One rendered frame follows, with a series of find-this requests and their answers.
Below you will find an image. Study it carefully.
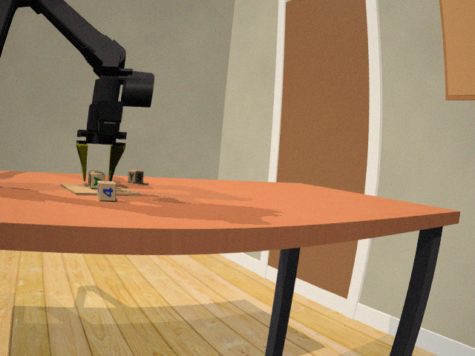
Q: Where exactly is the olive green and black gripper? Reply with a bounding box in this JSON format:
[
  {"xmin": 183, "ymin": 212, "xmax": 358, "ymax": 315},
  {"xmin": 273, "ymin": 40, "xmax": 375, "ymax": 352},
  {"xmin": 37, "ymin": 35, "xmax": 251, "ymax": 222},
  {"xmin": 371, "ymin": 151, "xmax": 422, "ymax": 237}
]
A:
[{"xmin": 76, "ymin": 130, "xmax": 127, "ymax": 182}]

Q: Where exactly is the beige flat mat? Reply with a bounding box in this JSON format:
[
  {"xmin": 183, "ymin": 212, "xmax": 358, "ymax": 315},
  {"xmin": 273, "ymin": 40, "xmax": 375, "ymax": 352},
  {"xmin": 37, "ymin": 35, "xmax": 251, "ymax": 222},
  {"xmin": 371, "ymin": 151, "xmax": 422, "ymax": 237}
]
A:
[{"xmin": 60, "ymin": 184, "xmax": 141, "ymax": 196}]

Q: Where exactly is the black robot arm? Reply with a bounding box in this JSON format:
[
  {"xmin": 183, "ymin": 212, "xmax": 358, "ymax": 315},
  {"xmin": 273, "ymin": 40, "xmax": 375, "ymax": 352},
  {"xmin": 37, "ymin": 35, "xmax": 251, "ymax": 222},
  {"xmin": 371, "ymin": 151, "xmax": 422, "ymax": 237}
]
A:
[{"xmin": 0, "ymin": 0, "xmax": 154, "ymax": 135}]

